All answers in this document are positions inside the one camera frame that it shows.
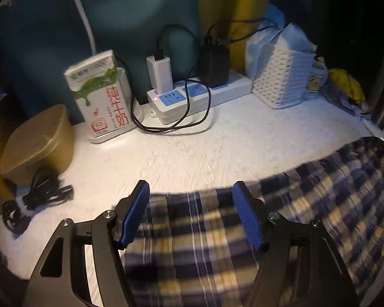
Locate crumpled plastic wrap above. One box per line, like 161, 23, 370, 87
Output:
280, 23, 318, 52

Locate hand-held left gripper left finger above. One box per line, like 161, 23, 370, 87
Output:
22, 180, 150, 307

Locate plaid pants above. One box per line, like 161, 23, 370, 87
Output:
123, 136, 384, 307

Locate white plastic lattice basket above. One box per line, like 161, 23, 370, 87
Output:
252, 43, 316, 109

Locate black charger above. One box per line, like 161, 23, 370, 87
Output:
197, 35, 230, 87

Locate white charger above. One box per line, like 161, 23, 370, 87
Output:
146, 49, 173, 95

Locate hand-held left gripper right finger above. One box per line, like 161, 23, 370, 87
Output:
232, 181, 360, 307

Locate white green milk carton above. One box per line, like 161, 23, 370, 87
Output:
63, 50, 132, 134

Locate brown lidded container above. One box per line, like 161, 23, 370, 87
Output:
0, 104, 76, 186

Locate coiled black cable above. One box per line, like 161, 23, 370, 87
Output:
2, 166, 74, 234

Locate yellow curtain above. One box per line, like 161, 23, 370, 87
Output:
197, 0, 277, 74

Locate white power strip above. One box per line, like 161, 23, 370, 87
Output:
146, 70, 253, 125

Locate white bear print mug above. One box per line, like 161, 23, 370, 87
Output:
302, 57, 328, 101

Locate yellow snack packet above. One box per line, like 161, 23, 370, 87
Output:
328, 68, 366, 104

